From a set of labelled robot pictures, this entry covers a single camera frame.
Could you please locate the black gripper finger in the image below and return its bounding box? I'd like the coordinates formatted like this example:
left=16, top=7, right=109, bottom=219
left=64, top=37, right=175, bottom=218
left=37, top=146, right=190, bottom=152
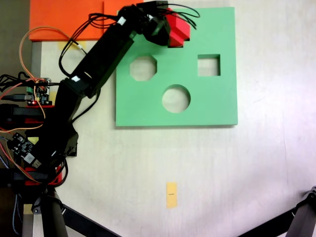
left=143, top=21, right=171, bottom=47

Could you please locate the red cross columnar block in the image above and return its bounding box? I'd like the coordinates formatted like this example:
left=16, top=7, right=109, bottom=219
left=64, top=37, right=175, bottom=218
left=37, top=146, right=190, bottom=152
left=165, top=8, right=191, bottom=48

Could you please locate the large flat orange block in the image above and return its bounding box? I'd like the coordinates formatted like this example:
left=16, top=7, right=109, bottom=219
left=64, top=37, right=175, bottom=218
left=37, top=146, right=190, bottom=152
left=29, top=0, right=105, bottom=41

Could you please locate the green shape sorter board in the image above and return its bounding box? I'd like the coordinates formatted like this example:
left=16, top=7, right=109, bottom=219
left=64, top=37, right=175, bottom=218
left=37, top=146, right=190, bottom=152
left=115, top=6, right=238, bottom=128

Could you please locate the circuit board with green terminal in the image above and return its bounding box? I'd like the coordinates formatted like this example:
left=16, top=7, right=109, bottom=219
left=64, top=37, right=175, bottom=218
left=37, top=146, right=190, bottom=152
left=26, top=78, right=56, bottom=106

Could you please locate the black table clamp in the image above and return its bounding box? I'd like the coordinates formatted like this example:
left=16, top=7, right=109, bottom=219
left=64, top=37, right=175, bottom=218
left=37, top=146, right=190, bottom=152
left=0, top=170, right=49, bottom=186
left=0, top=103, right=50, bottom=123

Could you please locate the yellow tape strip with mark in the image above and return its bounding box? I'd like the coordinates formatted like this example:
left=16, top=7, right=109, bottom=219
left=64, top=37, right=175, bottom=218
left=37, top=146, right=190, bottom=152
left=165, top=182, right=178, bottom=209

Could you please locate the black circuit board with chips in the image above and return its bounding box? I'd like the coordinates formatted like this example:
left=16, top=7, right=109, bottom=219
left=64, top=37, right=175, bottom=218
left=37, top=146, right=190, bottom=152
left=7, top=132, right=42, bottom=170

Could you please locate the black tripod leg with hub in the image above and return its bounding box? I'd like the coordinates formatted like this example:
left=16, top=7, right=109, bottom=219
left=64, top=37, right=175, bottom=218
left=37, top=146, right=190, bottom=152
left=22, top=187, right=121, bottom=237

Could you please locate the black gripper motor cable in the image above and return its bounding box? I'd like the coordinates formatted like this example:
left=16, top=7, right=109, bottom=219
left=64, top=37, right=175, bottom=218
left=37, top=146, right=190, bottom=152
left=158, top=3, right=200, bottom=31

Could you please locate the black forearm motor cable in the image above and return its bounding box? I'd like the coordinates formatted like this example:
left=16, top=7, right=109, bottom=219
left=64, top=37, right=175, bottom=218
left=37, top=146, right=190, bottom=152
left=58, top=12, right=123, bottom=77

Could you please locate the black cable with white label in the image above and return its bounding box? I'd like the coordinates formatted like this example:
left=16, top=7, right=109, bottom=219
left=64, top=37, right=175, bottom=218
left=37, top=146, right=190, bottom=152
left=70, top=38, right=101, bottom=121

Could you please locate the thin orange wire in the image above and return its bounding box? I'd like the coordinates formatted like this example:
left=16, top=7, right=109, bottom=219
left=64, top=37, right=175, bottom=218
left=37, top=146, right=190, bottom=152
left=0, top=82, right=47, bottom=134

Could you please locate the long orange wire loop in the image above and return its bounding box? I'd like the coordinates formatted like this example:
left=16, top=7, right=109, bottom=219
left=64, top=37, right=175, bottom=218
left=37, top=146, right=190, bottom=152
left=19, top=26, right=73, bottom=87

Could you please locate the black power cable bundle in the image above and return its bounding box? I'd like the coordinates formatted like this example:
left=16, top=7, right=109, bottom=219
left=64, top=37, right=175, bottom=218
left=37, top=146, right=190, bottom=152
left=0, top=71, right=35, bottom=91

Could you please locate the black USB cable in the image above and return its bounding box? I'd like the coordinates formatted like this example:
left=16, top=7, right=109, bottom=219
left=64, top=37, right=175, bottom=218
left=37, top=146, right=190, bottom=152
left=0, top=93, right=28, bottom=101

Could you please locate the braided grey cable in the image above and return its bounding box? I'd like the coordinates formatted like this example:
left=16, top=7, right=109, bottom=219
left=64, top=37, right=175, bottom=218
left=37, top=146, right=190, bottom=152
left=12, top=194, right=21, bottom=235

